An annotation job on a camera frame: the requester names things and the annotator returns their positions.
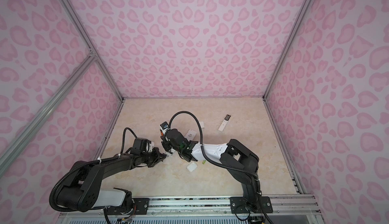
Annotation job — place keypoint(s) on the aluminium corner frame post right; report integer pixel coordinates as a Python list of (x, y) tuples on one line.
[(296, 26)]

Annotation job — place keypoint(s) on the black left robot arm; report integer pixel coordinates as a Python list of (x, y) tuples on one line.
[(80, 188)]

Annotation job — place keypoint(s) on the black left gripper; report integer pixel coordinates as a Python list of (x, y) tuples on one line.
[(158, 157)]

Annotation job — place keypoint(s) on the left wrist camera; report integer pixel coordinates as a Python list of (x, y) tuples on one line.
[(142, 145)]

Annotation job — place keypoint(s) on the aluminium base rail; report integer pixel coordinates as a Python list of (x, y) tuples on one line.
[(276, 209)]

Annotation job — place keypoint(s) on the slim white remote with display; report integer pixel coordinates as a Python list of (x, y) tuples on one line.
[(224, 123)]

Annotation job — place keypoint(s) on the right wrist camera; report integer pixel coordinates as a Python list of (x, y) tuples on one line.
[(164, 127)]

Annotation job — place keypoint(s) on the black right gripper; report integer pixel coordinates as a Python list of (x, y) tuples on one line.
[(164, 142)]

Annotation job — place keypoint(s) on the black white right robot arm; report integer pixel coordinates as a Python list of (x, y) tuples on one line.
[(233, 156)]

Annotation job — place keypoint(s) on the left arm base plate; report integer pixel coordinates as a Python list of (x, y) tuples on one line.
[(131, 206)]

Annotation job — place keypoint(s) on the white remote with eco sticker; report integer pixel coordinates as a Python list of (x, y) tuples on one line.
[(190, 135)]

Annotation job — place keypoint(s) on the aluminium corner frame post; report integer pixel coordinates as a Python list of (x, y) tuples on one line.
[(80, 28), (296, 26)]

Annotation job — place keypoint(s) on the white air conditioner remote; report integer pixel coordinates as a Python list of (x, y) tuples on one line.
[(170, 153)]

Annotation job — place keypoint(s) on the aluminium corner frame post left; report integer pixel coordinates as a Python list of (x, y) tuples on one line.
[(80, 28)]

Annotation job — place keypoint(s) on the aluminium diagonal frame bar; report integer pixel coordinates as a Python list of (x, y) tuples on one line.
[(21, 141)]

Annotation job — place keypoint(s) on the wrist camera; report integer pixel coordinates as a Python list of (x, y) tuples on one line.
[(142, 145), (164, 127)]

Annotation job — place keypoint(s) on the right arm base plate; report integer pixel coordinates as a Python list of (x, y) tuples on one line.
[(239, 205)]

